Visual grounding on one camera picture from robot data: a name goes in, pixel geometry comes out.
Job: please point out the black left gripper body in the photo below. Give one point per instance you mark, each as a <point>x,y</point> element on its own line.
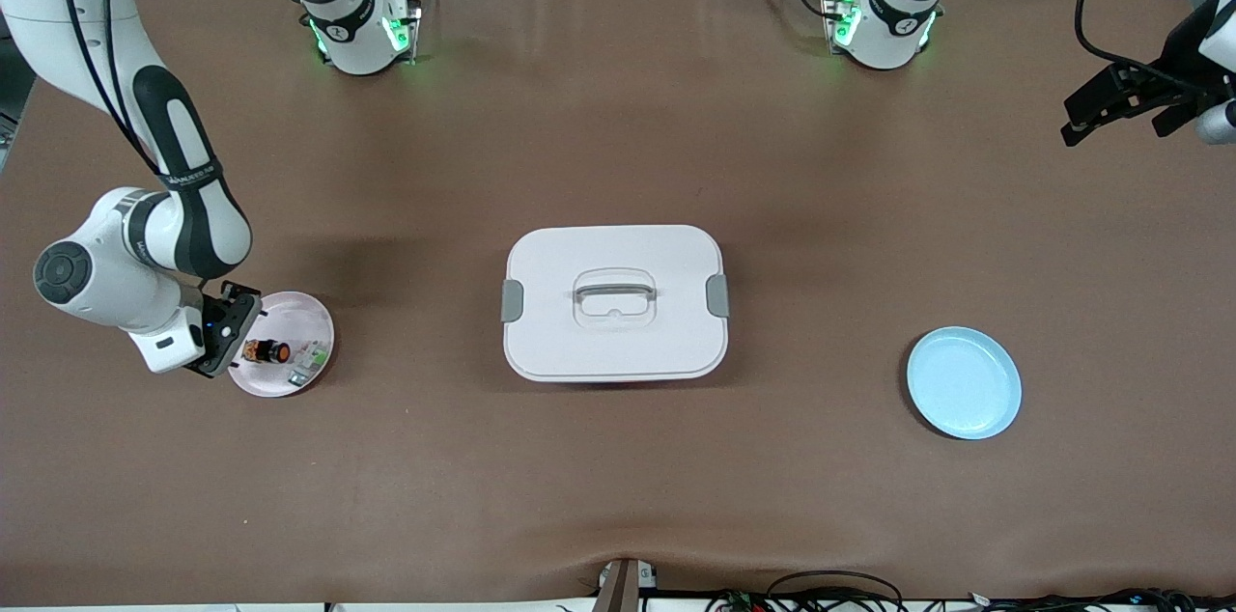
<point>1180,52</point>

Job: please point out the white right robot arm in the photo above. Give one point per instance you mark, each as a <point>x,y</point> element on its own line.
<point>97,274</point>

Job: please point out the orange and black push-button switch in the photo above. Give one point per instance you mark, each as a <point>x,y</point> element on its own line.
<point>273,351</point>

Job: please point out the pink round plate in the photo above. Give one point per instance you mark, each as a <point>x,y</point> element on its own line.
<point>290,313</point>

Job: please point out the white lidded storage box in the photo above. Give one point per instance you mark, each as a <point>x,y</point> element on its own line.
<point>618,342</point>

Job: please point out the light blue round plate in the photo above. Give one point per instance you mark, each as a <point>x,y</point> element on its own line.
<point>966,385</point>

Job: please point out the green and white small switch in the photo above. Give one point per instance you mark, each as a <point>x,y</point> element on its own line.
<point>311,364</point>

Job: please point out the grey metal clamp bracket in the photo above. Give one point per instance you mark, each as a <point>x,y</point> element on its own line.
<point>618,588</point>

